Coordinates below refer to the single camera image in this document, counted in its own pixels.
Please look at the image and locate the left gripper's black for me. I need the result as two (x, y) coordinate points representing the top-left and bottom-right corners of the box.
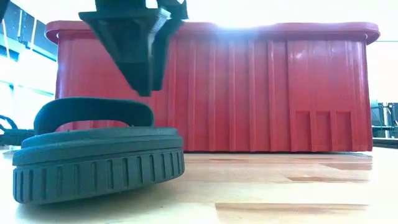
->
(78, 0), (189, 97)

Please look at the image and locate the dark green slipper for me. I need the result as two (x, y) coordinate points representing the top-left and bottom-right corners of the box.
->
(11, 96), (186, 205)

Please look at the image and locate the red plastic bin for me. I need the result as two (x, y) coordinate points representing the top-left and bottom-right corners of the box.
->
(45, 20), (381, 153)

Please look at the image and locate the dark metal rack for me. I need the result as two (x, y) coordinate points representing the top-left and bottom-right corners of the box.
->
(371, 101), (398, 139)

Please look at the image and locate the dark window frame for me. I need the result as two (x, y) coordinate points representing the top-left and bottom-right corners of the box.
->
(0, 1), (58, 94)

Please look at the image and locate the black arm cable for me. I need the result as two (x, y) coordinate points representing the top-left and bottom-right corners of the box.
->
(0, 114), (19, 131)

